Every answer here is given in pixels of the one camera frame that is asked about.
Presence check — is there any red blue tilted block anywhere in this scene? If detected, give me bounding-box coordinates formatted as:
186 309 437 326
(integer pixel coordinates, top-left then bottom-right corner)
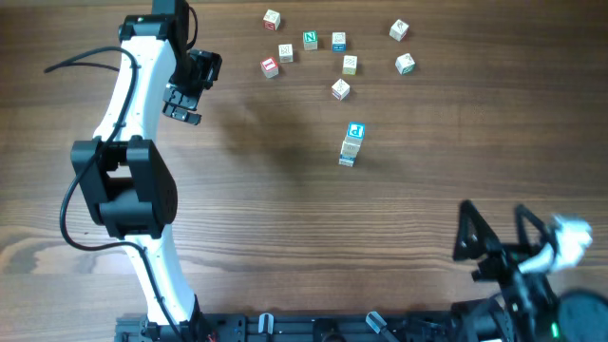
332 79 351 101

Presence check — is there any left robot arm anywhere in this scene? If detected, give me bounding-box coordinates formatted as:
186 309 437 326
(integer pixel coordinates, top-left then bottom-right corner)
60 0 221 341

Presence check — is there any blue P block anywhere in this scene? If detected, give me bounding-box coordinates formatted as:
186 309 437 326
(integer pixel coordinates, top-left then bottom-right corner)
345 122 366 145

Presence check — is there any yellow top block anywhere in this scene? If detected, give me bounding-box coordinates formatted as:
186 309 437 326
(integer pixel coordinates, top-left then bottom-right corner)
340 149 358 158

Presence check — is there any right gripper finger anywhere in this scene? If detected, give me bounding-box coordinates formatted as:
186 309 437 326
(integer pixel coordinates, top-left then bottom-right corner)
515 204 552 251
452 199 502 261

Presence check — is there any red six block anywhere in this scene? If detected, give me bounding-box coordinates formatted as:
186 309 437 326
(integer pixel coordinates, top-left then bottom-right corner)
263 9 281 30

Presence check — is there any yellow sided picture block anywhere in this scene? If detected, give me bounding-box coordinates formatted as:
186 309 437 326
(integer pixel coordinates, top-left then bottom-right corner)
342 141 361 151

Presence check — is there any far right picture block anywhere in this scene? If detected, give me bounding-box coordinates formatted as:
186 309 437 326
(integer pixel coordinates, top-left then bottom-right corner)
389 19 409 42

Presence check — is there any green sided picture block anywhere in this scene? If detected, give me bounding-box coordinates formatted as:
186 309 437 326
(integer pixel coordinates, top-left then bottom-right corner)
395 53 415 75

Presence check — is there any red I block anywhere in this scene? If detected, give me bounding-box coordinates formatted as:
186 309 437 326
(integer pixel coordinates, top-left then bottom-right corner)
260 57 279 79

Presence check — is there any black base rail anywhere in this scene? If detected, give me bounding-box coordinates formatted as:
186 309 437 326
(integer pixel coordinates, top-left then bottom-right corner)
113 311 465 342

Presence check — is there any white picture block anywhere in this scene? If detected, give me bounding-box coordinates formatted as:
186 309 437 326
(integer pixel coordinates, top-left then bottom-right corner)
278 44 294 63

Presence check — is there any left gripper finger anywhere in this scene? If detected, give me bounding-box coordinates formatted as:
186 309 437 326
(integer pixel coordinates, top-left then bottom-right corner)
162 104 201 125
163 84 202 111

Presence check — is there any yellow green picture block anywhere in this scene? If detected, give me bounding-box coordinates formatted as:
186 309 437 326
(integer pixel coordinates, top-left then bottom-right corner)
342 55 357 75

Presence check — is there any blue sided picture block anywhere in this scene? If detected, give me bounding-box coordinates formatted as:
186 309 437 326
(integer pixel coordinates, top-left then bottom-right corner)
332 32 347 52

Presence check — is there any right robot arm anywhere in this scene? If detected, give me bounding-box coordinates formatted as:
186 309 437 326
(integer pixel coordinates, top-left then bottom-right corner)
452 199 607 341

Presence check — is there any green N block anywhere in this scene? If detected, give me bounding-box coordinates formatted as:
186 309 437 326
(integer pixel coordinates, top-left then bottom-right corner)
303 30 318 50

